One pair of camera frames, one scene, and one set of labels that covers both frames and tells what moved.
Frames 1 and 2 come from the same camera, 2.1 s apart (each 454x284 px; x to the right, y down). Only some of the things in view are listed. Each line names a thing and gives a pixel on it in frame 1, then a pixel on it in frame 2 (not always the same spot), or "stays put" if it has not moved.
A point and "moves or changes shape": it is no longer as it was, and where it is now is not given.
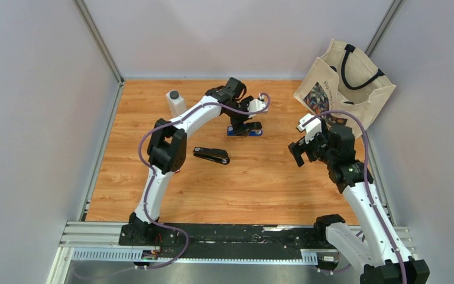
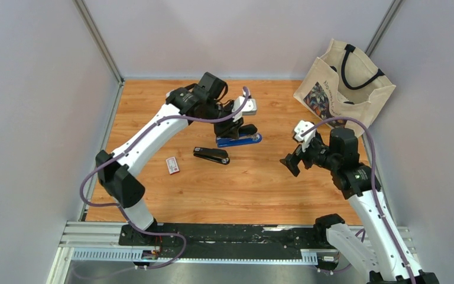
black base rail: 211,241 stays put
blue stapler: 254,132 moves or changes shape
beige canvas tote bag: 344,78 stays put
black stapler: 217,155 stays put
